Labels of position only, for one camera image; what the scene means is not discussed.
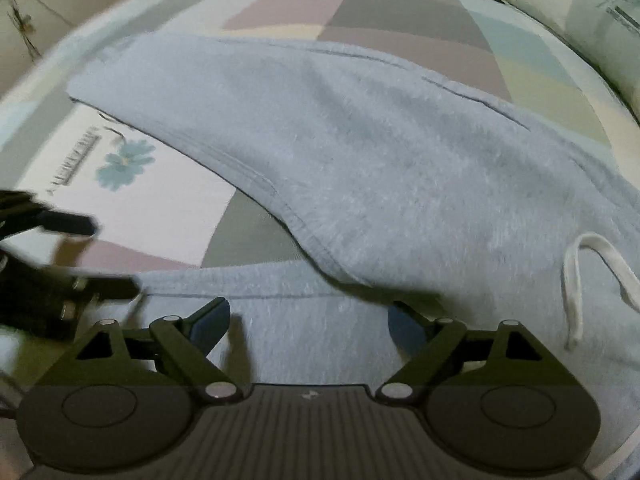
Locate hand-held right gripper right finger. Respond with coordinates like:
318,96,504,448
373,301,554,404

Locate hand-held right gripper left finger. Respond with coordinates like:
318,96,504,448
64,296,247,404

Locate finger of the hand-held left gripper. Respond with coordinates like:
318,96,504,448
64,273,143,304
0,190,99,239

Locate grey sweatpants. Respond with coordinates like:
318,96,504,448
65,30,640,463

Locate patchwork floral bed sheet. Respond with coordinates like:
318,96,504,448
0,0,640,476

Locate patchwork floral pillow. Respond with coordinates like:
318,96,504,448
500,0,640,127

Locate black wall cables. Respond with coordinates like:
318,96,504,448
6,0,77,62

